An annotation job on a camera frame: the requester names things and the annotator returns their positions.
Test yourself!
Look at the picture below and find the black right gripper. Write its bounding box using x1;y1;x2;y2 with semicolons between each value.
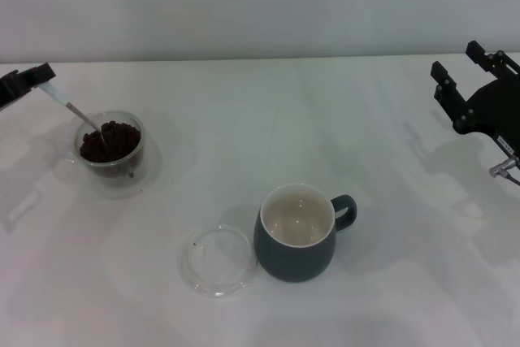
430;40;520;159

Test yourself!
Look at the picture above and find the blue-handled metal spoon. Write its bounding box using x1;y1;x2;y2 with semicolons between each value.
40;81;110;149

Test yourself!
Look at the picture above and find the dark teal ceramic mug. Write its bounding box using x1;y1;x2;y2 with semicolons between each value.
253;183;358;283

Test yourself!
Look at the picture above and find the shallow clear glass dish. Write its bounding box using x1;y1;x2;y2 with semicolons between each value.
180;223;258;298

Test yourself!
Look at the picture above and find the clear glass saucer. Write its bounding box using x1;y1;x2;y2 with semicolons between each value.
56;137;163;201

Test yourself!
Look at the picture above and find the right gripper cable with plug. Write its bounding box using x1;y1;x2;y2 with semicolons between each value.
488;155;520;186

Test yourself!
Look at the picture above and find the double-wall clear glass cup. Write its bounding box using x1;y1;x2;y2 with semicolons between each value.
73;110;146;180

